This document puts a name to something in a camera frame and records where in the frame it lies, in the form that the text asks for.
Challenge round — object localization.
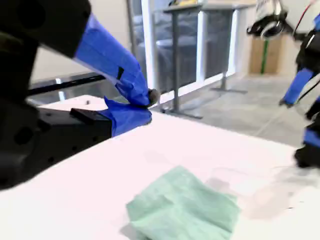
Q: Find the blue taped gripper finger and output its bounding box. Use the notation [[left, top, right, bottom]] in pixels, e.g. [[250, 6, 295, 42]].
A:
[[14, 0, 161, 109], [37, 96, 153, 172], [279, 69, 313, 108]]

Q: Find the pale green T-shirt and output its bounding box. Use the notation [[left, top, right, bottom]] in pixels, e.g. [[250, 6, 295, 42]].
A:
[[125, 164, 242, 240]]

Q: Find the cardboard box with green stripe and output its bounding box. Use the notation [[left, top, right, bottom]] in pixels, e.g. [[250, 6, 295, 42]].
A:
[[249, 33, 286, 75]]

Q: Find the white framed glass partition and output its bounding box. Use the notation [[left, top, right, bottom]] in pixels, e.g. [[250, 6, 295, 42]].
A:
[[126, 0, 251, 101]]

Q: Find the black metal bar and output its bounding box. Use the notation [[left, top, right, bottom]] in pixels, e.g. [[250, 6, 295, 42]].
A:
[[27, 72, 106, 97]]

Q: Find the grey legged desk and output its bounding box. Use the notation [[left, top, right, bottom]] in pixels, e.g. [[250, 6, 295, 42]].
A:
[[161, 1, 259, 120]]

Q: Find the yellow black object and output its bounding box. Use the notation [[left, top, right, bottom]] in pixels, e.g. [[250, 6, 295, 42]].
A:
[[168, 0, 202, 7]]

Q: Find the camera box with silver face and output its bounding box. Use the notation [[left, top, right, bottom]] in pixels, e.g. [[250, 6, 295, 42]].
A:
[[246, 0, 288, 40]]

